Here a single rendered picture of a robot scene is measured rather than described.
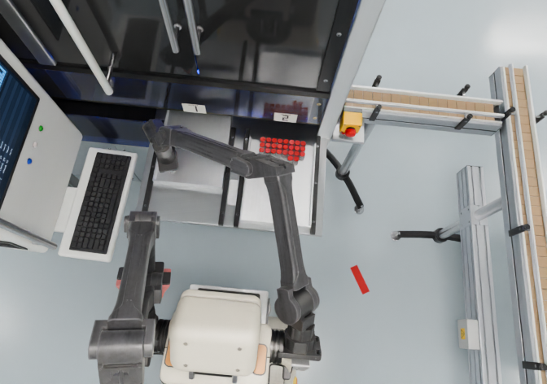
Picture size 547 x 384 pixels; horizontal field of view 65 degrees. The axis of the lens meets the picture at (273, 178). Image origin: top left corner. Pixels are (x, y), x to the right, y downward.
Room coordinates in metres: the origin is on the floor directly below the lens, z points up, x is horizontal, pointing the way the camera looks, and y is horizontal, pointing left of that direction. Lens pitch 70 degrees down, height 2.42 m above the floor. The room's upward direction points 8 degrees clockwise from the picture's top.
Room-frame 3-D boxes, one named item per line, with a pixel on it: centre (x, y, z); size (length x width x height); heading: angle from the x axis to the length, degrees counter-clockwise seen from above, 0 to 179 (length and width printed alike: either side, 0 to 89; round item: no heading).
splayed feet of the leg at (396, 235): (0.65, -0.97, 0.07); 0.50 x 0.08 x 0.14; 92
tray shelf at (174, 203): (0.60, 0.15, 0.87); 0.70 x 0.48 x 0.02; 92
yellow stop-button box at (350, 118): (0.80, -0.26, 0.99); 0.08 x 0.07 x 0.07; 2
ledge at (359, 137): (0.85, -0.28, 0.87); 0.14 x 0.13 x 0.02; 2
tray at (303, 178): (0.56, -0.02, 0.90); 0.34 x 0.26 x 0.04; 2
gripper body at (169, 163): (0.55, 0.39, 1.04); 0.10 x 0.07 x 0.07; 19
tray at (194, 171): (0.66, 0.32, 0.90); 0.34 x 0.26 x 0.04; 2
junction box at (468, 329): (0.12, -0.93, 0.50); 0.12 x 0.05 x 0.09; 2
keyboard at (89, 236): (0.41, 0.65, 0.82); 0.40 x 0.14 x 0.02; 0
